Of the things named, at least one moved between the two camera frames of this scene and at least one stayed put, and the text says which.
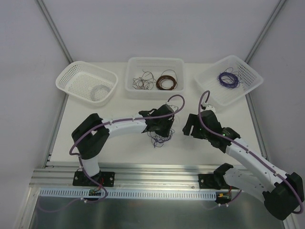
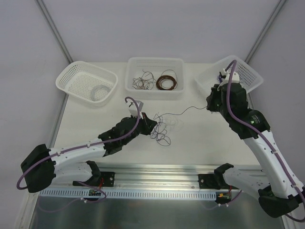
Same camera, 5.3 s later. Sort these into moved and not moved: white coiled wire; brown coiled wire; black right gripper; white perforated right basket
Moved: black right gripper
Not moved: brown coiled wire; white perforated right basket; white coiled wire
